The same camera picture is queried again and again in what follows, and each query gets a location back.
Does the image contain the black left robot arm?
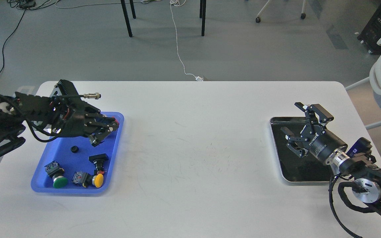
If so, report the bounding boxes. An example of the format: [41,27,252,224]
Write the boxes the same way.
[0,80,119,158]

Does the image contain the yellow push button switch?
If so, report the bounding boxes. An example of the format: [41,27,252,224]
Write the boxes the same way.
[71,171,104,188]

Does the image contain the black equipment cart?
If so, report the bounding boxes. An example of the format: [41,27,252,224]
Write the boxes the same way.
[357,3,381,55]

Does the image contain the green round push button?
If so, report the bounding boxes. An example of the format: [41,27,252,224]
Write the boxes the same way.
[44,161,68,189]

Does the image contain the silver metal tray black mat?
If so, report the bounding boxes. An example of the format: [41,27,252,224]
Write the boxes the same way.
[270,117,333,186]

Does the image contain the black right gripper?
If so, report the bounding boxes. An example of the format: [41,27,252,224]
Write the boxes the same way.
[280,102,348,165]

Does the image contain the blue plastic tray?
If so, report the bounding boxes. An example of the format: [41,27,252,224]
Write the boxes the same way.
[31,112,124,194]

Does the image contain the white floor cable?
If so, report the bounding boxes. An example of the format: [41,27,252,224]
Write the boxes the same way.
[170,0,204,82]

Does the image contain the small black gear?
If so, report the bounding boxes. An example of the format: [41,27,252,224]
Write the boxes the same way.
[70,145,79,153]

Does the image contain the black square push button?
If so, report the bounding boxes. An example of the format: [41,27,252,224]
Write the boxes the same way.
[89,153,108,175]

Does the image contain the black table leg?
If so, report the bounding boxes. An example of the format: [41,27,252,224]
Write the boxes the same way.
[120,0,136,38]
[199,0,207,37]

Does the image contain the white chair base wheels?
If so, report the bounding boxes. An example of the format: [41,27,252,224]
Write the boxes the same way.
[254,0,295,24]

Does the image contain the black floor cable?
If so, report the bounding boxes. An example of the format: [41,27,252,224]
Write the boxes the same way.
[0,0,53,96]

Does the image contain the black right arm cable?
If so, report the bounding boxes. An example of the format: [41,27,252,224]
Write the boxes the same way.
[329,175,381,238]

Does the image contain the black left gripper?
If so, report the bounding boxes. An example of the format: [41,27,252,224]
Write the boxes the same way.
[53,103,118,147]

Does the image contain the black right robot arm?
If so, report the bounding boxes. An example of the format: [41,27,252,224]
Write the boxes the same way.
[281,102,381,238]

